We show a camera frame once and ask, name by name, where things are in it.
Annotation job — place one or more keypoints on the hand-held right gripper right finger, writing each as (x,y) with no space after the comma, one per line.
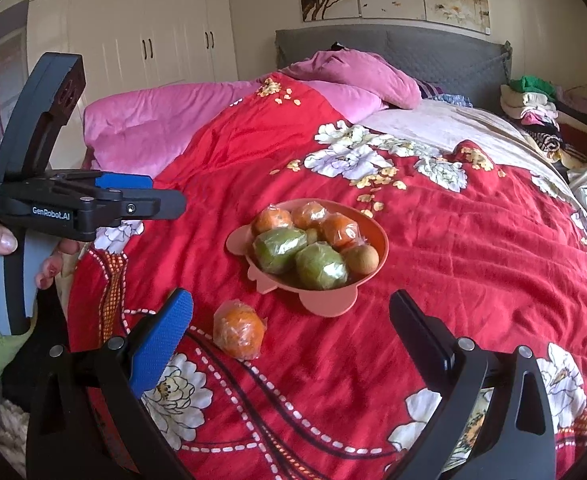
(413,330)

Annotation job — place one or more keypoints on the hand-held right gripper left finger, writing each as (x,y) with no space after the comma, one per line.
(163,340)

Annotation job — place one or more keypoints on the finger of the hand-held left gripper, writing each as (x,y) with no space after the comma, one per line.
(148,205)
(123,181)

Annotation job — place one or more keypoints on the large orange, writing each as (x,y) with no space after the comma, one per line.
(238,331)

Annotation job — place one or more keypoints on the pink bear-shaped bowl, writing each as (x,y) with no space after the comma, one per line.
(331,302)

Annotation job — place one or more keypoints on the green citrus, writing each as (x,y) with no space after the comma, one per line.
(322,267)
(279,251)

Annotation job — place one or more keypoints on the red-orange citrus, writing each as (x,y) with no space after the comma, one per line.
(341,230)

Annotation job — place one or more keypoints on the pink quilt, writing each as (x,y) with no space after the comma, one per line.
(138,125)

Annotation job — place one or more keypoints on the red floral blanket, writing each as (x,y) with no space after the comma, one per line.
(423,270)

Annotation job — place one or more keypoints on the white wardrobe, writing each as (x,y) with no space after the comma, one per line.
(123,25)

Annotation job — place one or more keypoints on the cream fluffy cloth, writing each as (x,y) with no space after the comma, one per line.
(10,435)

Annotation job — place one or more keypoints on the cream blanket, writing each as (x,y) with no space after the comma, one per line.
(433,125)

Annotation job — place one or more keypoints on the purple striped cloth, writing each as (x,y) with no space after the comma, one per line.
(431,90)

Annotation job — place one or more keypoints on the pink pillow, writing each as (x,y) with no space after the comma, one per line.
(353,75)

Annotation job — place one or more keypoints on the pile of folded clothes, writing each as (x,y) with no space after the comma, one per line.
(528,105)

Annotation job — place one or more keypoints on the grey padded headboard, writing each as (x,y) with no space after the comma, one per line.
(423,50)

